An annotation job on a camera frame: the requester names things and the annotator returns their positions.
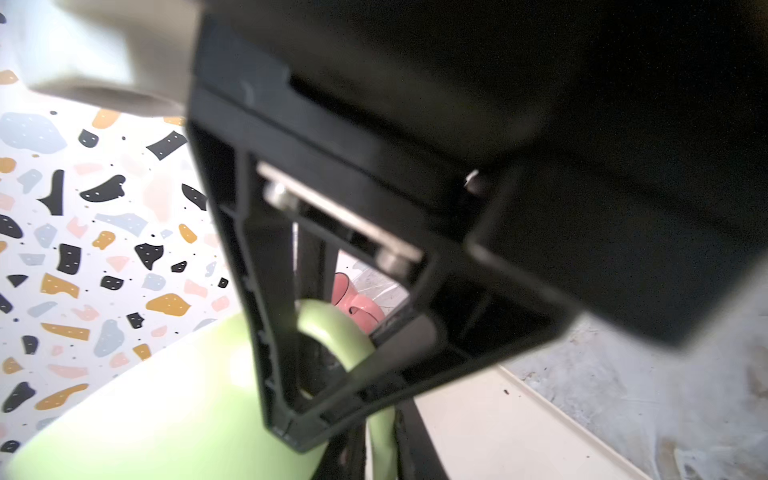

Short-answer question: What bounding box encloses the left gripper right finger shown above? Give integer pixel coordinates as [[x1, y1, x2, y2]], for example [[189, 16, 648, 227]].
[[395, 399, 449, 480]]

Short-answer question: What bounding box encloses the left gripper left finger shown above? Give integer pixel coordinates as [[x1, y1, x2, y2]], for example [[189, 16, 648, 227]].
[[311, 424, 367, 480]]

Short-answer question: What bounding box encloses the cream rectangular tray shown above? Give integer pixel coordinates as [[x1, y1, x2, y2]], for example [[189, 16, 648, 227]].
[[415, 366, 646, 479]]

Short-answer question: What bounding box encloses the light green mug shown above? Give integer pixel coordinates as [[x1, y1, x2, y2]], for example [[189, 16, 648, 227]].
[[2, 298, 398, 480]]

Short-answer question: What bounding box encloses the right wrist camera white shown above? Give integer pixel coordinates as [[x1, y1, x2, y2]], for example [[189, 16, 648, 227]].
[[5, 0, 203, 117]]

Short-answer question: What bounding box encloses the pink patterned mug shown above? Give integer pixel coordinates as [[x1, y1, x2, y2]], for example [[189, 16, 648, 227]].
[[331, 272, 385, 335]]

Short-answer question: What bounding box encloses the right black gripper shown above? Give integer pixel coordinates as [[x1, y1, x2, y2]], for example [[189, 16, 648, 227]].
[[187, 1, 767, 452]]

